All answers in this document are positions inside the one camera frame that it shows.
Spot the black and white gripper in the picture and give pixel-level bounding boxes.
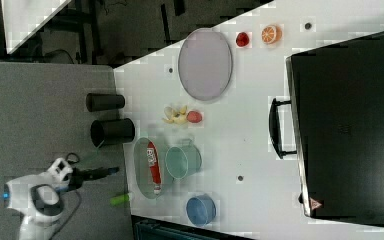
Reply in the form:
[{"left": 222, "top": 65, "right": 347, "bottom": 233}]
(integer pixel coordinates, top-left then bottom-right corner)
[{"left": 46, "top": 158, "right": 120, "bottom": 192}]

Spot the red plush ketchup bottle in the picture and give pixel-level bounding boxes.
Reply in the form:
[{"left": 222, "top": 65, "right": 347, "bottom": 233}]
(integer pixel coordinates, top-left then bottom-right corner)
[{"left": 146, "top": 142, "right": 161, "bottom": 195}]

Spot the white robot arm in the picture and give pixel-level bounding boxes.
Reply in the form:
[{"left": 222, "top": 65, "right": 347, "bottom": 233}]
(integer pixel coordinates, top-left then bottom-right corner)
[{"left": 3, "top": 158, "right": 120, "bottom": 240}]

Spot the green metal strainer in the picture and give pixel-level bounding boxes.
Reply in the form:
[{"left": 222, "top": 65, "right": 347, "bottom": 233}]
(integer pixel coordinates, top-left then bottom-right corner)
[{"left": 133, "top": 137, "right": 174, "bottom": 199}]

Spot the large black cylinder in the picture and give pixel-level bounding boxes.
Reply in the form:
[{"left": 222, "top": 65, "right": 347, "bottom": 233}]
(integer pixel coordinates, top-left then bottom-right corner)
[{"left": 90, "top": 118, "right": 135, "bottom": 147}]

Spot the small black cylinder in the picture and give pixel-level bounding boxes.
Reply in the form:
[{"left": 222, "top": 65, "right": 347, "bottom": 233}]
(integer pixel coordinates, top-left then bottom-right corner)
[{"left": 86, "top": 93, "right": 125, "bottom": 112}]

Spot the dark bin at edge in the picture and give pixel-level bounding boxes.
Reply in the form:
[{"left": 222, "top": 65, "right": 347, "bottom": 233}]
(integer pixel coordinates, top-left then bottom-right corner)
[{"left": 134, "top": 219, "right": 248, "bottom": 240}]

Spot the teal metal cup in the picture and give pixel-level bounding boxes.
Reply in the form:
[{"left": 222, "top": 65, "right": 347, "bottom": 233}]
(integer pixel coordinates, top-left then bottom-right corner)
[{"left": 165, "top": 139, "right": 202, "bottom": 179}]

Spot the peeled plush banana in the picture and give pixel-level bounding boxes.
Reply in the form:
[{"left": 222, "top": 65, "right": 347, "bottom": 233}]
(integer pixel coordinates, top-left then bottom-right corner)
[{"left": 163, "top": 106, "right": 187, "bottom": 125}]

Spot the red plush strawberry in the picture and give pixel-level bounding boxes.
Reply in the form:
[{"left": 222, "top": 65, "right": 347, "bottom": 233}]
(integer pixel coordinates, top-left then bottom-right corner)
[{"left": 187, "top": 111, "right": 202, "bottom": 123}]

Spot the blue bowl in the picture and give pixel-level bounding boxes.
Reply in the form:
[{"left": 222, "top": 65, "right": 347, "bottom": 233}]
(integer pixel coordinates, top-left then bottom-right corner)
[{"left": 186, "top": 194, "right": 216, "bottom": 227}]

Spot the grey round plate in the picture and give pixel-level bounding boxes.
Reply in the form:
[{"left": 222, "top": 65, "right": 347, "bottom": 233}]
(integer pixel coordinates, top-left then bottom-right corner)
[{"left": 178, "top": 28, "right": 233, "bottom": 101}]

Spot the small dark red fruit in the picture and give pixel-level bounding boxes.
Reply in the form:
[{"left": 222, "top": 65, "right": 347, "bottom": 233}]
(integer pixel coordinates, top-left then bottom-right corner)
[{"left": 236, "top": 32, "right": 249, "bottom": 47}]

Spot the orange half slice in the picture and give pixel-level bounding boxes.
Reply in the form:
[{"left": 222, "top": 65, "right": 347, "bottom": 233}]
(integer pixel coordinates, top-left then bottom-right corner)
[{"left": 261, "top": 25, "right": 282, "bottom": 44}]

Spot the black toaster oven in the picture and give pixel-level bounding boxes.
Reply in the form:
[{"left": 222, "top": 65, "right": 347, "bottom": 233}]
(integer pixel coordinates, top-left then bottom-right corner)
[{"left": 286, "top": 31, "right": 384, "bottom": 227}]

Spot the green strainer handle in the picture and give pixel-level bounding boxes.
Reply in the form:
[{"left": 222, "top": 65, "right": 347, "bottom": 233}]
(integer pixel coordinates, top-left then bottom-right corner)
[{"left": 110, "top": 193, "right": 132, "bottom": 206}]

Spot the black oven door handle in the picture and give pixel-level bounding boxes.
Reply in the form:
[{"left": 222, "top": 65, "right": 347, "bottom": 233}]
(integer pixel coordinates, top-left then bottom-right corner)
[{"left": 269, "top": 98, "right": 297, "bottom": 159}]

